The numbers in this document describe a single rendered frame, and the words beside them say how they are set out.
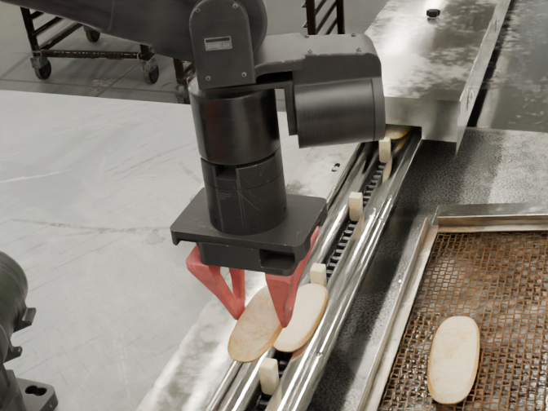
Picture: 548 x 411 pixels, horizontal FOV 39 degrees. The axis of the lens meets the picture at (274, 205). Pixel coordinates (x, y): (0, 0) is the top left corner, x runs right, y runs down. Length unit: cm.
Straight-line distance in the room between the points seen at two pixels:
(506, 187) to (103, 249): 49
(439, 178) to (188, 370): 46
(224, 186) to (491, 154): 60
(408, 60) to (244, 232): 61
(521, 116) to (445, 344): 62
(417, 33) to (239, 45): 75
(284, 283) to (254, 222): 5
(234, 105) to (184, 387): 27
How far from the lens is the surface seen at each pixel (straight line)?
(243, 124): 51
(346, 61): 50
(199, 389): 67
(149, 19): 48
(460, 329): 65
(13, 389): 72
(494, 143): 110
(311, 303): 74
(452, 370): 61
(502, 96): 125
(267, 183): 53
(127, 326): 82
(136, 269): 90
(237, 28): 47
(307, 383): 66
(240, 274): 62
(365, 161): 99
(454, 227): 79
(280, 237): 54
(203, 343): 71
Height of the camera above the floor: 133
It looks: 32 degrees down
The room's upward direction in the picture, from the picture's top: 6 degrees counter-clockwise
